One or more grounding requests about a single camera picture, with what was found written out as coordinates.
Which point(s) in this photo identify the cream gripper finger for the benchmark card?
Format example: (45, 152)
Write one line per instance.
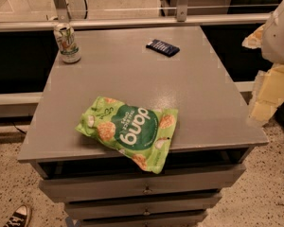
(254, 40)
(267, 94)

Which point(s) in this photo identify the dark blue rxbar wrapper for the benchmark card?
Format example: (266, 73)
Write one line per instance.
(163, 48)

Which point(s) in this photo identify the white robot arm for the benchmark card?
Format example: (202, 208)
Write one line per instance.
(273, 40)

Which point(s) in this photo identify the green rice chip bag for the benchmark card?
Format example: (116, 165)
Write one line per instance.
(140, 134)

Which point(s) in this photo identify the grey drawer cabinet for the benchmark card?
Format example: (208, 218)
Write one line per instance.
(103, 188)

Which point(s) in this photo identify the white green soda can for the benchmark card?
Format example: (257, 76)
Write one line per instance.
(65, 39)

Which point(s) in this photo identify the black white sneaker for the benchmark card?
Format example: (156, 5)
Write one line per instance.
(20, 217)

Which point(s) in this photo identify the metal railing frame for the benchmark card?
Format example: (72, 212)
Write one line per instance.
(34, 15)

